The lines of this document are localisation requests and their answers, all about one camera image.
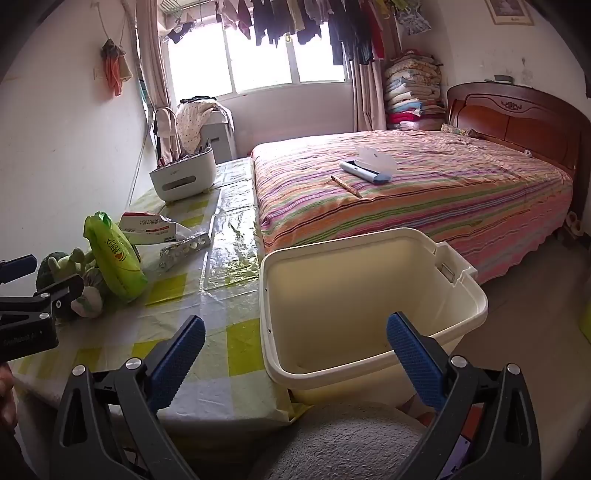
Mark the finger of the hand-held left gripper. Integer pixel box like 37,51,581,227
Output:
32,275,85,324
0,254,38,285

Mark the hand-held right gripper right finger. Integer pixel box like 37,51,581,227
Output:
386,311,542,480

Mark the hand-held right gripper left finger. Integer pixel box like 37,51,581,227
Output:
50,315,206,480

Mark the green plush toy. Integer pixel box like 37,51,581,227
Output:
36,249,109,320

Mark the cream plastic bin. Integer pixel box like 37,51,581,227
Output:
259,227,489,407

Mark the white medicine box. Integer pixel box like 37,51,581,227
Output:
119,211,192,244

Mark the green wet wipes packet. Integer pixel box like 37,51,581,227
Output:
83,211,148,303

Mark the yellow checkered plastic tablecloth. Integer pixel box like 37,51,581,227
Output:
9,157,301,423

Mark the grey fluffy cloth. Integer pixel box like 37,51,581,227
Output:
261,401,430,480

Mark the silver blister pack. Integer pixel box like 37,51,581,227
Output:
158,232,212,272

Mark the bed with striped sheet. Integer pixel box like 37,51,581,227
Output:
249,129,575,287

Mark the white tissue box organizer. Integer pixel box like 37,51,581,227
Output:
148,145,218,203

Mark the yellow pencil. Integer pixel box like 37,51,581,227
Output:
331,174,363,199

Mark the blue white open case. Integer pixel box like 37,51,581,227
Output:
339,147,398,184

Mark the white dotted cloth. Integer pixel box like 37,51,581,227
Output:
177,96,234,155

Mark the orange cloth on hook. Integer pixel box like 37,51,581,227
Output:
100,38,134,97

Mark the white floor appliance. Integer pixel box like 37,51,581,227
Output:
201,113,238,160

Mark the floral pillow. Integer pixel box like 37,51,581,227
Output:
441,122,481,138

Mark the beige curtain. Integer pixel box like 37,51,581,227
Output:
136,0,178,162
351,60,386,131

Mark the brown wooden headboard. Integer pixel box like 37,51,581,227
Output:
445,82,591,185

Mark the stack of folded quilts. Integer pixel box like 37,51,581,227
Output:
383,50,446,131

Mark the floral hanging garment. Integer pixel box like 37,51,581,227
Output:
397,4,432,37

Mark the row of hanging clothes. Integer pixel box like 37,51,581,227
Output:
217,0,402,65

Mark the framed wall picture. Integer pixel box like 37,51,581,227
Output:
485,0,536,26

